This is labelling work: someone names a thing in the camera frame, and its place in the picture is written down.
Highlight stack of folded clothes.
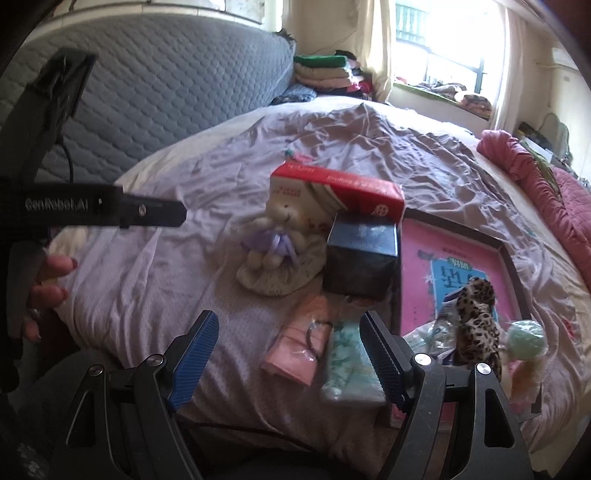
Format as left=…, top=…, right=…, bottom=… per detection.
left=293, top=53, right=378, bottom=99

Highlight cream curtain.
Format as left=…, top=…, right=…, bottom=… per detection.
left=367, top=0, right=401, bottom=105

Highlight cream plush bear pink dress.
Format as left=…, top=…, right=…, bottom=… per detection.
left=235, top=240, right=329, bottom=297

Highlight green floral tissue packet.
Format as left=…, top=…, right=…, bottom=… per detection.
left=320, top=320, right=389, bottom=408

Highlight red tissue box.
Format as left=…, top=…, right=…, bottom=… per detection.
left=269, top=161, right=406, bottom=221

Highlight clear white plastic packets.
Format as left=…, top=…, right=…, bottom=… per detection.
left=403, top=300, right=468, bottom=366

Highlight grey quilted headboard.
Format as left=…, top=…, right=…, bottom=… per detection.
left=0, top=34, right=297, bottom=186

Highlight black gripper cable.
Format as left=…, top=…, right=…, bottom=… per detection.
left=57, top=133, right=75, bottom=186

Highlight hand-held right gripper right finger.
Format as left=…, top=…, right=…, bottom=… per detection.
left=359, top=310, right=536, bottom=480

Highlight person's left hand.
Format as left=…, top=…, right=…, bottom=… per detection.
left=23, top=254, right=78, bottom=343

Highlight pink orange packet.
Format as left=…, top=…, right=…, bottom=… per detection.
left=261, top=295, right=336, bottom=387

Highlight dark blue box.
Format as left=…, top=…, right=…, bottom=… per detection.
left=322, top=215, right=400, bottom=302

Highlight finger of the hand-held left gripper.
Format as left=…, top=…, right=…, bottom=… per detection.
left=121, top=194, right=188, bottom=230

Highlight small white fan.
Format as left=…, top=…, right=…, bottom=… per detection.
left=537, top=111, right=574, bottom=161

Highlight pastel green and peach toy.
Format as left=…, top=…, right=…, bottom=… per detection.
left=501, top=319, right=550, bottom=403

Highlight leopard print cloth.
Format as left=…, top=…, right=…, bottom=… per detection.
left=444, top=278, right=505, bottom=385

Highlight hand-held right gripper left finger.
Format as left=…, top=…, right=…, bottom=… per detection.
left=48, top=309, right=221, bottom=480

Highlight clothes on windowsill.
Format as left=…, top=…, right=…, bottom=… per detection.
left=410, top=80, right=493, bottom=114

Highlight dark blue knit cloth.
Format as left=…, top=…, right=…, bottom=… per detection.
left=271, top=83, right=319, bottom=105

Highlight pink blanket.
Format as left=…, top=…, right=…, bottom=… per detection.
left=475, top=128, right=591, bottom=302

